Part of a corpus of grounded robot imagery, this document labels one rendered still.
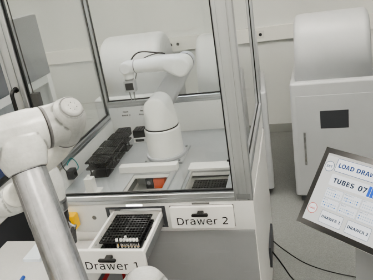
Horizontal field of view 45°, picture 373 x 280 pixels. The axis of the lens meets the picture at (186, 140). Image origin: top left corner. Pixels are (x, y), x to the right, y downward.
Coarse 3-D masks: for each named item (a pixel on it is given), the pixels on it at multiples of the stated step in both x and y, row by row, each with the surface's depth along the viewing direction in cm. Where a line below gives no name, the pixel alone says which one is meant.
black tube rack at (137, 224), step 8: (120, 216) 209; (128, 216) 208; (136, 216) 207; (144, 216) 206; (112, 224) 205; (120, 224) 208; (128, 224) 201; (136, 224) 200; (144, 224) 199; (112, 232) 197; (120, 232) 196; (128, 232) 195; (136, 232) 195; (144, 232) 199; (144, 240) 195; (104, 248) 192
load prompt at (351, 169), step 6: (342, 162) 168; (348, 162) 167; (336, 168) 169; (342, 168) 167; (348, 168) 166; (354, 168) 164; (360, 168) 162; (366, 168) 161; (372, 168) 159; (348, 174) 165; (354, 174) 163; (360, 174) 161; (366, 174) 160; (372, 174) 158; (366, 180) 159; (372, 180) 157
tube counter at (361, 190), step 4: (360, 184) 160; (364, 184) 159; (360, 188) 160; (364, 188) 159; (368, 188) 158; (372, 188) 156; (356, 192) 160; (360, 192) 159; (364, 192) 158; (368, 192) 157; (372, 192) 156; (364, 196) 158; (368, 196) 157; (372, 196) 155
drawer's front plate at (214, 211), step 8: (176, 208) 204; (184, 208) 203; (192, 208) 202; (200, 208) 201; (208, 208) 200; (216, 208) 199; (224, 208) 199; (232, 208) 198; (176, 216) 205; (184, 216) 204; (208, 216) 202; (216, 216) 201; (224, 216) 200; (232, 216) 199; (176, 224) 207; (184, 224) 206; (200, 224) 204; (208, 224) 203; (216, 224) 203; (224, 224) 202; (232, 224) 201
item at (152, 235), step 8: (112, 216) 213; (152, 216) 212; (160, 216) 207; (104, 224) 206; (152, 224) 211; (160, 224) 205; (104, 232) 204; (152, 232) 194; (96, 240) 195; (152, 240) 193; (88, 248) 190; (96, 248) 195; (144, 248) 184; (152, 248) 192
